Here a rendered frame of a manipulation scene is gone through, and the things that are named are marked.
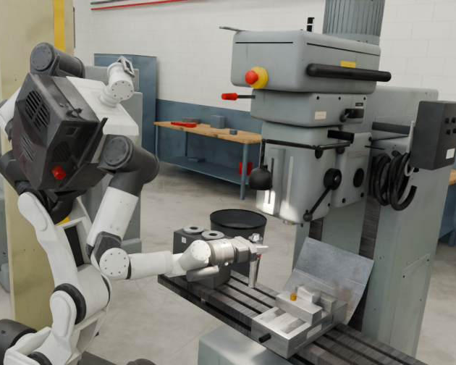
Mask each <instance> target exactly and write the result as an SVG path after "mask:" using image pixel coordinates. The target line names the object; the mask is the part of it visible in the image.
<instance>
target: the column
mask: <svg viewBox="0 0 456 365"><path fill-rule="evenodd" d="M408 139H409V136H405V137H398V138H388V139H382V140H372V141H371V146H375V147H379V148H385V150H380V149H375V148H370V154H369V158H368V168H367V173H366V183H365V188H364V196H363V199H362V200H361V201H358V202H355V203H353V204H348V205H346V206H342V207H339V208H333V207H329V213H328V214H327V215H326V216H325V217H321V218H318V219H315V220H312V221H310V222H306V223H303V227H301V225H297V226H296V233H295V246H294V253H293V260H292V271H293V269H294V268H295V265H296V263H297V260H298V257H299V255H300V252H301V250H302V247H303V244H304V242H305V239H306V237H309V238H313V239H314V240H318V241H321V242H323V243H326V244H329V245H331V246H335V247H337V248H341V249H343V250H346V251H349V252H351V253H355V254H357V255H359V256H363V257H366V258H368V259H371V260H374V261H375V262H374V264H373V268H372V270H371V273H370V276H369V278H368V281H367V284H366V287H365V290H364V292H363V295H362V298H361V300H360V302H359V303H358V305H357V307H356V309H355V311H354V313H353V315H352V317H351V319H350V321H349V323H348V324H347V326H349V327H352V328H353V329H355V330H357V331H359V332H362V333H363V334H365V335H368V336H370V337H372V338H374V339H376V340H378V341H380V342H382V343H384V344H386V345H389V346H391V347H393V348H395V349H397V350H399V351H401V352H403V353H405V354H407V355H409V356H412V357H413V358H415V357H416V352H417V348H418V341H419V337H420V333H421V326H422V321H423V315H424V311H425V306H426V299H427V295H428V288H429V284H430V280H431V273H432V269H433V265H434V257H435V253H436V247H437V242H438V238H439V231H440V227H441V223H442V216H443V212H444V205H445V201H446V197H447V189H448V185H449V179H450V174H451V170H452V165H449V166H446V167H442V168H439V169H435V170H427V169H420V168H419V172H412V173H411V175H410V179H409V181H408V182H409V183H408V186H407V187H406V189H405V192H404V193H403V195H402V197H401V199H400V200H399V201H398V202H397V203H398V205H400V204H401V203H402V202H403V201H404V200H405V199H406V198H407V196H408V194H409V192H410V188H411V185H414V186H416V187H417V190H416V192H415V196H414V198H413V200H412V201H411V203H410V205H409V206H408V207H407V208H405V209H403V210H402V211H395V210H394V209H393V208H392V206H391V205H390V204H389V205H387V206H382V205H381V204H379V202H378V201H377V200H376V199H374V198H372V197H371V196H370V193H369V183H370V179H371V171H372V167H373V163H374V161H375V159H376V157H377V156H378V155H379V154H381V153H386V154H388V155H389V156H390V158H391V160H393V158H394V156H393V155H392V152H393V151H399V152H400V153H401V154H402V155H404V154H405V153H406V151H407V147H408Z"/></svg>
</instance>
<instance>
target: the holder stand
mask: <svg viewBox="0 0 456 365"><path fill-rule="evenodd" d="M224 238H226V239H227V240H231V239H233V238H231V237H229V236H226V235H224V234H223V233H222V232H218V231H210V230H206V229H205V228H204V227H202V226H200V225H186V226H184V227H183V228H182V229H180V230H176V231H174V240H173V255H174V254H179V253H184V252H185V251H186V250H187V248H188V247H189V246H190V245H191V244H192V243H193V242H194V241H196V240H202V241H204V242H206V241H210V240H219V239H224ZM230 274H231V266H228V267H221V268H220V269H219V275H218V276H216V277H210V278H206V279H202V280H196V281H193V282H196V283H198V284H201V285H203V286H206V287H207V288H210V289H214V288H217V287H218V286H220V285H222V284H223V283H225V282H227V281H228V280H230Z"/></svg>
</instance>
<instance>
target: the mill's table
mask: <svg viewBox="0 0 456 365"><path fill-rule="evenodd" d="M158 283H159V284H161V285H163V286H164V287H166V288H168V289H169V290H171V291H172V292H174V293H176V294H177V295H179V296H181V297H183V298H184V299H186V300H187V301H189V302H191V303H192V304H194V305H196V306H197V307H199V308H200V309H203V310H204V311H206V312H207V313H209V314H210V315H212V316H214V317H216V318H217V319H219V320H220V321H222V322H223V323H225V324H227V325H229V326H230V327H232V328H234V329H235V330H237V331H238V332H240V333H242V334H244V335H245V336H247V337H249V338H250V339H251V340H254V339H253V338H252V337H251V336H250V335H251V326H252V319H253V318H254V317H256V316H258V315H260V314H262V313H264V312H266V311H268V310H269V309H272V308H273V307H275V303H276V296H277V295H279V294H281V293H278V292H277V291H275V290H272V289H271V288H268V287H266V286H265V285H262V284H260V283H258V282H256V284H255V287H254V288H249V287H248V277H246V276H244V275H242V274H239V273H237V272H235V271H233V270H231V274H230V280H228V281H227V282H225V283H223V284H222V285H220V286H218V287H217V288H214V289H210V288H207V287H206V286H203V285H201V284H198V283H196V282H193V281H192V282H188V281H187V279H186V278H184V277H181V276H176V277H167V276H165V275H164V274H158ZM254 341H255V342H257V343H258V344H260V345H262V344H261V343H259V342H258V341H256V340H254ZM262 346H263V347H264V348H267V347H266V346H265V345H262ZM267 349H268V350H270V351H271V352H273V353H275V354H276V355H278V356H280V355H279V354H278V353H276V352H274V351H273V350H271V349H269V348H267ZM280 357H282V358H283V359H285V360H286V361H288V362H290V363H291V364H293V365H428V364H425V363H423V362H422V361H419V360H418V359H416V358H413V357H412V356H409V355H407V354H405V353H403V352H401V351H399V350H397V349H395V348H393V347H391V346H389V345H386V344H384V343H382V342H380V341H378V340H376V339H374V338H372V337H370V336H368V335H365V334H363V333H362V332H359V331H357V330H355V329H353V328H352V327H349V326H347V325H346V324H343V323H341V322H340V323H339V324H338V325H336V326H335V327H333V328H332V329H330V330H329V331H328V332H326V333H324V334H323V335H322V336H320V337H318V338H317V339H315V340H314V341H313V342H312V343H310V344H308V345H307V346H305V347H304V348H302V349H301V350H299V351H298V352H297V353H295V354H294V355H292V356H290V357H289V358H284V357H283V356H280Z"/></svg>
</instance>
